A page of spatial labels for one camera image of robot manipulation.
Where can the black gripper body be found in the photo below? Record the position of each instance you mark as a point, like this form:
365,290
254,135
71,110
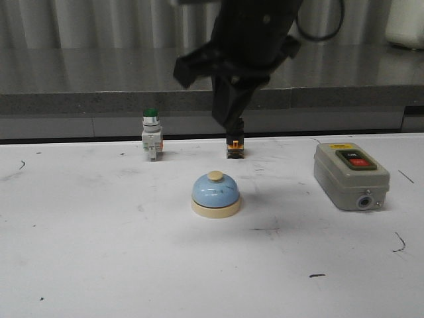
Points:
250,40

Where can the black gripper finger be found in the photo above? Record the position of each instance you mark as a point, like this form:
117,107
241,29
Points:
231,95

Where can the black gripper raised finger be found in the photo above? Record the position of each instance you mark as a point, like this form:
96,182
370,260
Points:
199,63

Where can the blue desk bell cream base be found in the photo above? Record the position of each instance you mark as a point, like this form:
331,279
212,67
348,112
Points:
215,195

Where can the grey stone counter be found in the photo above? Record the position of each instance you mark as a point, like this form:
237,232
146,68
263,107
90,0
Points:
90,93

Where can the white appliance in background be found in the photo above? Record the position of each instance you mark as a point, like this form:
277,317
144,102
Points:
405,24

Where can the black selector switch orange base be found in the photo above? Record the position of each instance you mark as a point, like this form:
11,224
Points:
235,141

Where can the green pushbutton switch white body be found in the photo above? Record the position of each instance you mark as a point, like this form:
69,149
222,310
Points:
152,139

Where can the grey on off switch box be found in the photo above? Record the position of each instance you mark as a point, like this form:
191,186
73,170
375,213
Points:
352,179

